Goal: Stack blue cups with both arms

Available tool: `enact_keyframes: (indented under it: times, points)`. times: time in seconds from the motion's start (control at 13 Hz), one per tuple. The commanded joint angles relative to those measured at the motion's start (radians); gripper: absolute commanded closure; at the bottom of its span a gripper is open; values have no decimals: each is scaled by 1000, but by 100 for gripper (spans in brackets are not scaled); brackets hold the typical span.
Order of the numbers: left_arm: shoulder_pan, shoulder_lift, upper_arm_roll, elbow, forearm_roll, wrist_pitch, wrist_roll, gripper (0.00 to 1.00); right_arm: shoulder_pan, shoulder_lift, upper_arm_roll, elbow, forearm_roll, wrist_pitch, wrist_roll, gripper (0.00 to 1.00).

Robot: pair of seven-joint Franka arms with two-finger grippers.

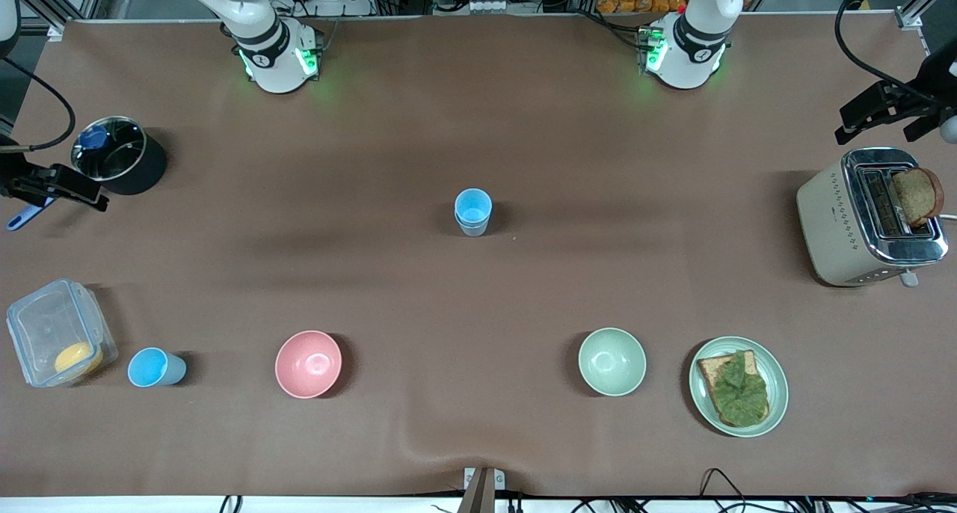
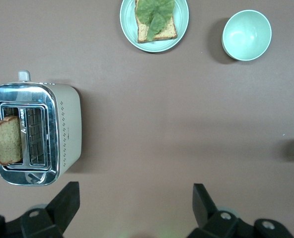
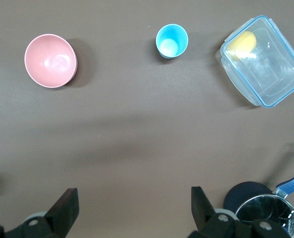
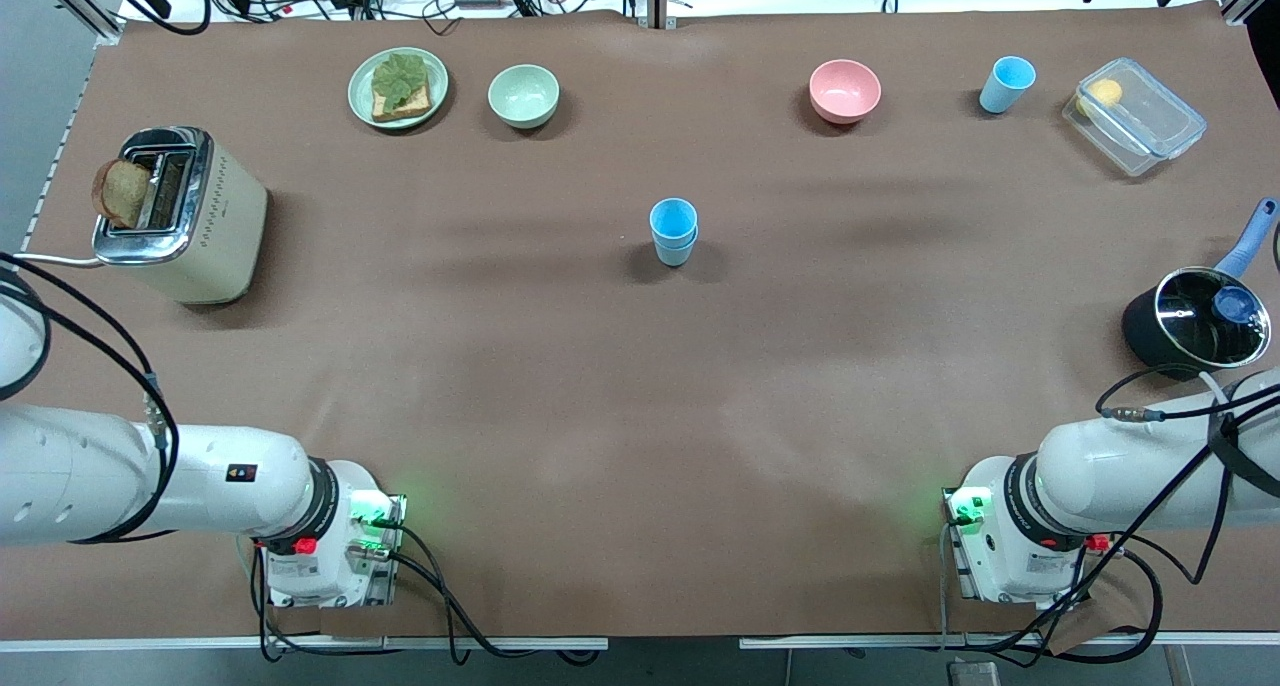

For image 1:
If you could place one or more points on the grey metal bracket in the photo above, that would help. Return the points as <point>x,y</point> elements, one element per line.
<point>484,490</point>

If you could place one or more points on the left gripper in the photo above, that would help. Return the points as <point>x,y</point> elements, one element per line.
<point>935,78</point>

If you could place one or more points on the blue plastic cup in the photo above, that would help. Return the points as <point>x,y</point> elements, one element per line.
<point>148,367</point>
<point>473,203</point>
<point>473,231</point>

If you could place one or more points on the yellow round food piece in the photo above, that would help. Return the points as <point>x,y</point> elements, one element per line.
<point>77,358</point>

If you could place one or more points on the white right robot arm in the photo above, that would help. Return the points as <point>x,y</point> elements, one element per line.
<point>273,49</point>

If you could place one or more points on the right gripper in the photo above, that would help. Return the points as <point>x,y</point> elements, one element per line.
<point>10,174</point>

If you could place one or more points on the beige chrome two-slot toaster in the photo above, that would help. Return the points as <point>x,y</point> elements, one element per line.
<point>830,221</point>

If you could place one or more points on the pale green bowl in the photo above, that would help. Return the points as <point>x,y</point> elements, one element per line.
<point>611,362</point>

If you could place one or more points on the clear plastic lidded container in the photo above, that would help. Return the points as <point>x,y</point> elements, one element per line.
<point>45,326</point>

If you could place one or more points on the pale green plate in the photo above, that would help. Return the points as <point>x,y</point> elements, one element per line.
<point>779,378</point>

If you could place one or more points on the brown table cover sheet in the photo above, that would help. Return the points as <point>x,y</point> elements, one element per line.
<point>478,311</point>

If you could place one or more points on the small blue object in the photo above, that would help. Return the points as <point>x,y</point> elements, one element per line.
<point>95,139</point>

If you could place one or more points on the pink bowl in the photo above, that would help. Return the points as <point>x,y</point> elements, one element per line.
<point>308,365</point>

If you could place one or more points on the brown bread slice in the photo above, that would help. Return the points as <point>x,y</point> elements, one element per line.
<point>916,195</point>

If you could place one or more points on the green lettuce leaf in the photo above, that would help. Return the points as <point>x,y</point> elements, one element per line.
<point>740,393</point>

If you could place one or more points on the square toast slice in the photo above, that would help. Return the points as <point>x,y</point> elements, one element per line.
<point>710,367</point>

